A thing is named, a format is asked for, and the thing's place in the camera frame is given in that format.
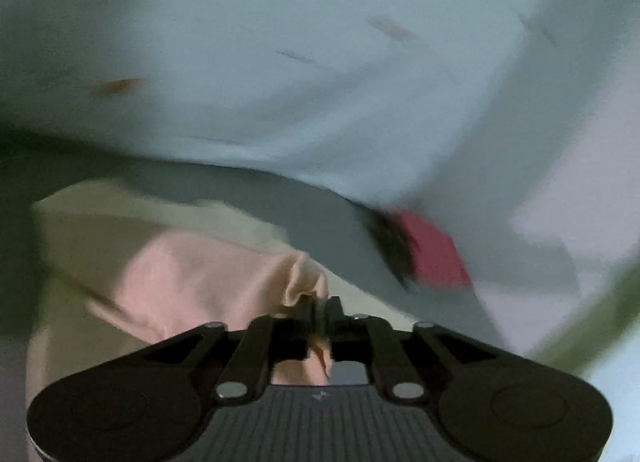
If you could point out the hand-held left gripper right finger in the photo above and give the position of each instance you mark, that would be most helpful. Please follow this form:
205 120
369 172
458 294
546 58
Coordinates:
334 319

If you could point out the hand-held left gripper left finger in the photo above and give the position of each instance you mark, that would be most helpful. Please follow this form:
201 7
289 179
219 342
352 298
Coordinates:
309 319

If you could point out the beige shirt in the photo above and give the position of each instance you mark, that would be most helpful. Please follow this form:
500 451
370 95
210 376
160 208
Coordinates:
200 272

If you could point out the folded dark patterned cloth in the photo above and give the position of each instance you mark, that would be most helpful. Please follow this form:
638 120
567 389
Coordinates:
390 247

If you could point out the folded red cloth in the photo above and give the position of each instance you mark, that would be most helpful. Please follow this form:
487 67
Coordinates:
432 252

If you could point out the white carrot print sheet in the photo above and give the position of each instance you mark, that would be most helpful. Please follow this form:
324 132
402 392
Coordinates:
280 41

